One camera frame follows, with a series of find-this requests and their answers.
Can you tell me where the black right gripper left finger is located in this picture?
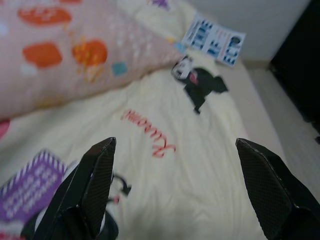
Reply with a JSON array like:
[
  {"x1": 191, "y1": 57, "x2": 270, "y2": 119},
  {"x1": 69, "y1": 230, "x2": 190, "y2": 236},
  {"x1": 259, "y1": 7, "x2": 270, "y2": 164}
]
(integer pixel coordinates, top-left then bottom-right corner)
[{"x1": 21, "y1": 136, "x2": 117, "y2": 240}]

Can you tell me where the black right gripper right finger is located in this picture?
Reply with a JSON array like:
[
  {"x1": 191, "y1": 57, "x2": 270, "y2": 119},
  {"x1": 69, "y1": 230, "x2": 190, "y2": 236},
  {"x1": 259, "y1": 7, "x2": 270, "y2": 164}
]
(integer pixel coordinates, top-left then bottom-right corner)
[{"x1": 235, "y1": 137, "x2": 320, "y2": 240}]

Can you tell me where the bed with white sheet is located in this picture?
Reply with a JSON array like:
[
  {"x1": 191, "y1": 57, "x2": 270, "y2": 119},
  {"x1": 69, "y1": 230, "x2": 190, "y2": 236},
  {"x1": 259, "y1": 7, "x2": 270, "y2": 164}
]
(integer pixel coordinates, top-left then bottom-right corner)
[{"x1": 219, "y1": 58, "x2": 287, "y2": 176}]

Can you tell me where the cream cartoon-print comforter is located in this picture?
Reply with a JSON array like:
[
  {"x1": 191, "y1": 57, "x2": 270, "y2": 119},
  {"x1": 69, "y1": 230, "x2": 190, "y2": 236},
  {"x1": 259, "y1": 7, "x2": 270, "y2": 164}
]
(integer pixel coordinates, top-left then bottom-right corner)
[{"x1": 0, "y1": 0, "x2": 253, "y2": 240}]

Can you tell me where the black wardrobe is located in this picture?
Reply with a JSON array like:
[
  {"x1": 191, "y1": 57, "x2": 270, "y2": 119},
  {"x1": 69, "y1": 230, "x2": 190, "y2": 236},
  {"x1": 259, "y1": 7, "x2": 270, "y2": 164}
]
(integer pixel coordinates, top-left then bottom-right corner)
[{"x1": 268, "y1": 0, "x2": 320, "y2": 145}]

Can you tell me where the pink orange-patterned pillow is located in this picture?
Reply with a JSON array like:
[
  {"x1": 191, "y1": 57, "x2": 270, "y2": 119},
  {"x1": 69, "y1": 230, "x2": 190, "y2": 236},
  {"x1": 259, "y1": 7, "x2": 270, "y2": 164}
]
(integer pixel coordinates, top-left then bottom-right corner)
[{"x1": 0, "y1": 0, "x2": 186, "y2": 121}]

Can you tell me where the white book blue lettering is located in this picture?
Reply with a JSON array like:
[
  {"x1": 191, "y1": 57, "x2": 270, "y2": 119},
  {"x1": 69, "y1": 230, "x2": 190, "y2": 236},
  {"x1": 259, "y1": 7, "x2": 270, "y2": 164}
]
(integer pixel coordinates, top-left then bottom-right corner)
[{"x1": 181, "y1": 13, "x2": 247, "y2": 67}]

